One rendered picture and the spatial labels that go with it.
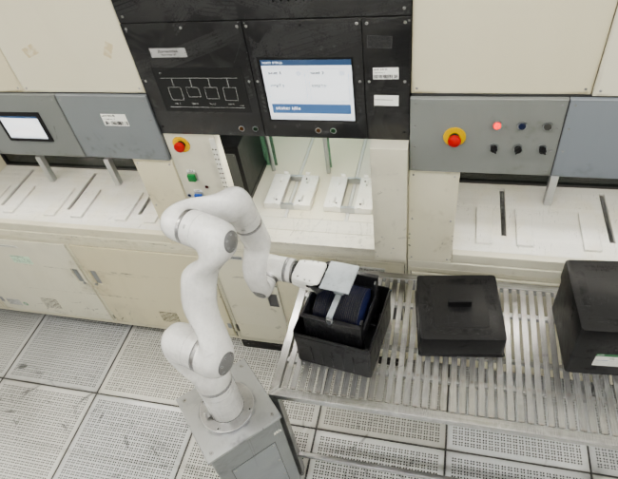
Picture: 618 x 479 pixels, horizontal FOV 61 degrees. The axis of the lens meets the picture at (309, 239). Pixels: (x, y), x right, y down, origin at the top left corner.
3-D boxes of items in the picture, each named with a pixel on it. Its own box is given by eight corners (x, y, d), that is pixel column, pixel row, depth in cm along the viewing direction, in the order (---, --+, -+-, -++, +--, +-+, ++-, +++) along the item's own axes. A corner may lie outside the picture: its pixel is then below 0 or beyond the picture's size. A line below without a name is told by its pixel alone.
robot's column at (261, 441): (254, 533, 223) (207, 464, 169) (225, 478, 241) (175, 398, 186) (309, 494, 231) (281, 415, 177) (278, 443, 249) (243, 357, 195)
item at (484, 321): (417, 355, 187) (419, 335, 177) (415, 290, 207) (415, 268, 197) (505, 357, 182) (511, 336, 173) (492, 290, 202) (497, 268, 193)
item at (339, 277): (329, 300, 204) (320, 244, 182) (380, 312, 197) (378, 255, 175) (307, 353, 189) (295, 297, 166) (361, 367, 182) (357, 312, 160)
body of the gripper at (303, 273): (299, 267, 183) (330, 273, 180) (288, 289, 177) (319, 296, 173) (297, 252, 178) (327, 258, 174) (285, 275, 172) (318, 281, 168)
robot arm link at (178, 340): (217, 404, 163) (196, 363, 146) (172, 380, 170) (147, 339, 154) (239, 373, 169) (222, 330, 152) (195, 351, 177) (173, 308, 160)
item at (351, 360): (322, 300, 209) (318, 272, 197) (392, 316, 200) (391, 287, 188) (298, 359, 192) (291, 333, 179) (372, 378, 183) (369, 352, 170)
